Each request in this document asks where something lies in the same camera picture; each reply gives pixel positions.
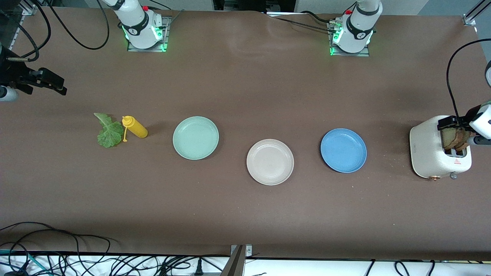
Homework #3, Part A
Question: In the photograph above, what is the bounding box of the brown bread slice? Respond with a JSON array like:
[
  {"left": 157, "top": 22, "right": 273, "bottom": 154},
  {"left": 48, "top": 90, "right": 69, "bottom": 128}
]
[
  {"left": 458, "top": 130, "right": 476, "bottom": 150},
  {"left": 441, "top": 128, "right": 461, "bottom": 151}
]

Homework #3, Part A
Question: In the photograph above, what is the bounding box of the green lettuce leaf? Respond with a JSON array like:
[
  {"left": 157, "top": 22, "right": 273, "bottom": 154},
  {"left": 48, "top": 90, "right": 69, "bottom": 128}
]
[{"left": 94, "top": 112, "right": 124, "bottom": 148}]

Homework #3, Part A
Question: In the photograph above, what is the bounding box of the yellow squeeze bottle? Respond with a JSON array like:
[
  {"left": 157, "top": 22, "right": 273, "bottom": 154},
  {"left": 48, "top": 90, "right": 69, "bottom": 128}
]
[{"left": 122, "top": 116, "right": 148, "bottom": 143}]

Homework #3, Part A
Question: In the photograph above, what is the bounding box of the blue plate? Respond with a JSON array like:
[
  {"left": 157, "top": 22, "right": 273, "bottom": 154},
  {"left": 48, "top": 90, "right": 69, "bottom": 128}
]
[{"left": 320, "top": 128, "right": 367, "bottom": 173}]

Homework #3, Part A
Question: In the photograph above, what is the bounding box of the mint green plate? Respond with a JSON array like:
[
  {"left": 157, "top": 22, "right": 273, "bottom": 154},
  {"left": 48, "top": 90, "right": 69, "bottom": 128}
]
[{"left": 173, "top": 116, "right": 219, "bottom": 160}]

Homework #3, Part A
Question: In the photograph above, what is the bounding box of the beige plate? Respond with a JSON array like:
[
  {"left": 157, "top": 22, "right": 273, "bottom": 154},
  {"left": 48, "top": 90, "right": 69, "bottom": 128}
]
[{"left": 246, "top": 139, "right": 295, "bottom": 186}]

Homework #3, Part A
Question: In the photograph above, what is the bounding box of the white toaster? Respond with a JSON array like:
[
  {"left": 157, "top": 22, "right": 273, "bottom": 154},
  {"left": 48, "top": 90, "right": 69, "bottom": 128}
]
[{"left": 410, "top": 115, "right": 472, "bottom": 181}]

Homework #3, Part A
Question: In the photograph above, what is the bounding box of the grey metal device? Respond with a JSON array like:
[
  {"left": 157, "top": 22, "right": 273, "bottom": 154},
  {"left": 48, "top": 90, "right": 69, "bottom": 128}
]
[{"left": 224, "top": 0, "right": 257, "bottom": 11}]

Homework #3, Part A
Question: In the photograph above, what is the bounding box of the grey metal beam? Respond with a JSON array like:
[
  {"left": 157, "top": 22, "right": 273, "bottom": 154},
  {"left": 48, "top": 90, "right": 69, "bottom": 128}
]
[{"left": 221, "top": 245, "right": 246, "bottom": 276}]

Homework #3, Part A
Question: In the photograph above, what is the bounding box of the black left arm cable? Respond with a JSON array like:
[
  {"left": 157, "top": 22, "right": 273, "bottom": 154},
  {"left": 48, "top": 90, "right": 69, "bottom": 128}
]
[{"left": 446, "top": 38, "right": 491, "bottom": 119}]

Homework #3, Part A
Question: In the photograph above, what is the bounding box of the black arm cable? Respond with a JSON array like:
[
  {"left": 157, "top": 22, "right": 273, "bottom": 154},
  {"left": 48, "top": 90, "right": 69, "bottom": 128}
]
[
  {"left": 446, "top": 38, "right": 491, "bottom": 119},
  {"left": 6, "top": 0, "right": 112, "bottom": 62}
]

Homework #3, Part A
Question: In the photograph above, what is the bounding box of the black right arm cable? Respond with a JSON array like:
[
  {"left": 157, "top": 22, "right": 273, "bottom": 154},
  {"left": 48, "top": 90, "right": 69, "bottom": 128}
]
[{"left": 6, "top": 0, "right": 112, "bottom": 62}]

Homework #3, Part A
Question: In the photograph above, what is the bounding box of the aluminium frame rail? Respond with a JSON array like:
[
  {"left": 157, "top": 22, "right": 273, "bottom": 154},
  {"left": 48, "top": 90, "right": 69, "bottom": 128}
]
[
  {"left": 463, "top": 0, "right": 491, "bottom": 26},
  {"left": 6, "top": 0, "right": 39, "bottom": 52}
]

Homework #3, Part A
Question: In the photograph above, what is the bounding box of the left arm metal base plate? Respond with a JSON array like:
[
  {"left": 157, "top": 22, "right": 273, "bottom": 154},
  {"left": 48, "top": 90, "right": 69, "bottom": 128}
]
[{"left": 329, "top": 19, "right": 371, "bottom": 57}]

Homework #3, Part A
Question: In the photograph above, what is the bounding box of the thin black base cable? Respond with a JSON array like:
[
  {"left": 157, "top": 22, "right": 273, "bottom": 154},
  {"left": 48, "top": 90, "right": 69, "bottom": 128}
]
[{"left": 299, "top": 11, "right": 338, "bottom": 24}]

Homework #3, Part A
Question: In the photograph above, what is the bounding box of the black braided base cable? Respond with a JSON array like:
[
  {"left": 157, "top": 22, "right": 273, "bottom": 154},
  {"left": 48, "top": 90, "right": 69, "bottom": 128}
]
[{"left": 274, "top": 16, "right": 336, "bottom": 33}]

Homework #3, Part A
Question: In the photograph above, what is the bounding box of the teal floor cable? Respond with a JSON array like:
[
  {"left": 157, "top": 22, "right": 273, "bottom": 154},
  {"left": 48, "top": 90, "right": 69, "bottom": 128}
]
[{"left": 0, "top": 249, "right": 50, "bottom": 276}]

